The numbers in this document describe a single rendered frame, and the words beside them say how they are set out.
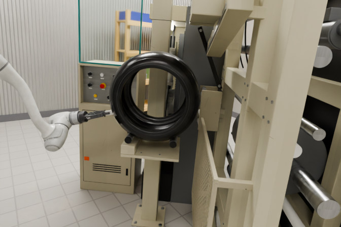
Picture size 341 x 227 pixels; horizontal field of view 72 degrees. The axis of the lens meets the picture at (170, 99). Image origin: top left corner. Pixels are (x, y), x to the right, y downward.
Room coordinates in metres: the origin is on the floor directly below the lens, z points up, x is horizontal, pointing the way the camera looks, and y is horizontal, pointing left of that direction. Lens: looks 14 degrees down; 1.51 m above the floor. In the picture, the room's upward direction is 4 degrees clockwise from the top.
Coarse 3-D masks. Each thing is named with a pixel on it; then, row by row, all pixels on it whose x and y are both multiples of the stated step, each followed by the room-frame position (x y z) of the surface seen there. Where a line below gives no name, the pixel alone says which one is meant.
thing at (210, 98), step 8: (200, 88) 1.82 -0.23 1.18; (208, 88) 1.81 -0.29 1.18; (216, 88) 1.81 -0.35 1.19; (200, 96) 1.82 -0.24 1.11; (208, 96) 1.63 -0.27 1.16; (216, 96) 1.63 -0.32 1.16; (200, 104) 1.63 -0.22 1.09; (208, 104) 1.63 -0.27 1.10; (216, 104) 1.62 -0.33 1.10; (200, 112) 1.63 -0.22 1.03; (208, 112) 1.63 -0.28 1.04; (216, 112) 1.62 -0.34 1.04; (200, 120) 1.63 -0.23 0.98; (208, 120) 1.63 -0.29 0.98; (216, 120) 1.62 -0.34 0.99; (200, 128) 1.63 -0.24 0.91; (208, 128) 1.63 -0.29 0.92; (216, 128) 1.62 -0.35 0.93
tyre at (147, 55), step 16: (128, 64) 1.36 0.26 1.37; (144, 64) 1.34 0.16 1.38; (160, 64) 1.33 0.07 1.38; (176, 64) 1.35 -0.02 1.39; (112, 80) 1.38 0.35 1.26; (128, 80) 1.61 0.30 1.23; (192, 80) 1.35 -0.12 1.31; (112, 96) 1.35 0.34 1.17; (128, 96) 1.61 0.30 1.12; (192, 96) 1.33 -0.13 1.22; (112, 112) 1.38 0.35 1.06; (128, 112) 1.58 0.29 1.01; (176, 112) 1.60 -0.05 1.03; (192, 112) 1.33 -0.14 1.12; (128, 128) 1.34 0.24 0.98; (144, 128) 1.53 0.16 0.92; (160, 128) 1.56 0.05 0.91; (176, 128) 1.33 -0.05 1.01
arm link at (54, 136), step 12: (0, 72) 1.23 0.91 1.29; (12, 72) 1.27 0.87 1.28; (12, 84) 1.28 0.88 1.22; (24, 84) 1.31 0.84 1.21; (24, 96) 1.29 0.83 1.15; (36, 108) 1.29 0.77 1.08; (36, 120) 1.27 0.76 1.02; (48, 132) 1.28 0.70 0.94; (60, 132) 1.32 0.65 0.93; (48, 144) 1.25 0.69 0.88; (60, 144) 1.29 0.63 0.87
